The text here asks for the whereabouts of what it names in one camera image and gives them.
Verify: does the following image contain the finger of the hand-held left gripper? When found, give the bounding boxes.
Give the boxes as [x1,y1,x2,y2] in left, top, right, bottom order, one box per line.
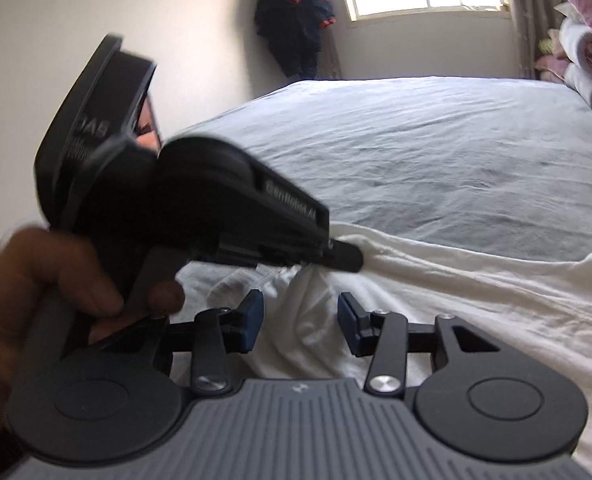
[303,238,365,273]

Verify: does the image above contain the folded grey quilt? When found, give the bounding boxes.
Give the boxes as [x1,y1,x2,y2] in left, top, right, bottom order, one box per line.
[533,2,592,118]

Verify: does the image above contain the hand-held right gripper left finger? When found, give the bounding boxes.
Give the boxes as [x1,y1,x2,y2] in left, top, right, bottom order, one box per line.
[96,289,265,397]

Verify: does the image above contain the dark hanging clothes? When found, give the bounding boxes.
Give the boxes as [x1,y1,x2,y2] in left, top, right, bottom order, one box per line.
[253,0,337,78]

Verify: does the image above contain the white cotton garment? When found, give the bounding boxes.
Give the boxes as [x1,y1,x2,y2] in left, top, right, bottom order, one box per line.
[168,220,592,480]

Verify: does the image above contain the person's left hand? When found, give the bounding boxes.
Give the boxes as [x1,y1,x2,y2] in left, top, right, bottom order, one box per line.
[0,227,187,466]

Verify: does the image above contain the patterned curtain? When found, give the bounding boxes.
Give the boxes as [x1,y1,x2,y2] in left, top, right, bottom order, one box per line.
[496,0,571,81]
[318,35,344,81]

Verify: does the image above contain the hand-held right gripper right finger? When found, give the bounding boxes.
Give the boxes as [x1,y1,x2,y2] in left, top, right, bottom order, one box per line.
[338,292,501,398]

